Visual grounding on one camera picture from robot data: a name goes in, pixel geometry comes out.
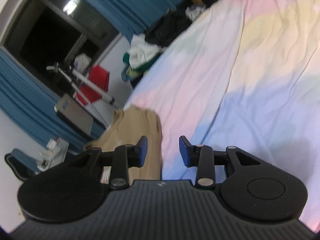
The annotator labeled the pile of clothes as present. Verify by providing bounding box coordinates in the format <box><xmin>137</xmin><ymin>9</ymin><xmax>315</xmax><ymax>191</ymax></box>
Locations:
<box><xmin>121</xmin><ymin>5</ymin><xmax>206</xmax><ymax>83</ymax></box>

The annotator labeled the red cloth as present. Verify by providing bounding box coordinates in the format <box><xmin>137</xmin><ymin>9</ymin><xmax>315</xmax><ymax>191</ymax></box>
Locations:
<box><xmin>79</xmin><ymin>65</ymin><xmax>110</xmax><ymax>103</ymax></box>

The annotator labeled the pastel rainbow bed sheet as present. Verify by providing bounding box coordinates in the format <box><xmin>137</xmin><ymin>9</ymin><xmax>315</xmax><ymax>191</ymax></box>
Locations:
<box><xmin>127</xmin><ymin>0</ymin><xmax>319</xmax><ymax>231</ymax></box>

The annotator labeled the grey flat panel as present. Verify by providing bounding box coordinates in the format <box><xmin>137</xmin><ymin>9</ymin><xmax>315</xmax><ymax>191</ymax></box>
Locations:
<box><xmin>54</xmin><ymin>94</ymin><xmax>93</xmax><ymax>137</ymax></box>

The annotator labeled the blue chair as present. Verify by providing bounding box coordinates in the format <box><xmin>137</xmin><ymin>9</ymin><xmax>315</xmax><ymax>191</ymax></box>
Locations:
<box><xmin>4</xmin><ymin>148</ymin><xmax>41</xmax><ymax>182</ymax></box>

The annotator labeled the silver tripod stand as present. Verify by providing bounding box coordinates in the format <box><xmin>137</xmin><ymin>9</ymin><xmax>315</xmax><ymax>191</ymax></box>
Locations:
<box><xmin>46</xmin><ymin>63</ymin><xmax>118</xmax><ymax>108</ymax></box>

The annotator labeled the tan printed t-shirt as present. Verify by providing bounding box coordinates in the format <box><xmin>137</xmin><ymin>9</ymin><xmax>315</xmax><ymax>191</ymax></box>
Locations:
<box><xmin>84</xmin><ymin>105</ymin><xmax>162</xmax><ymax>184</ymax></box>

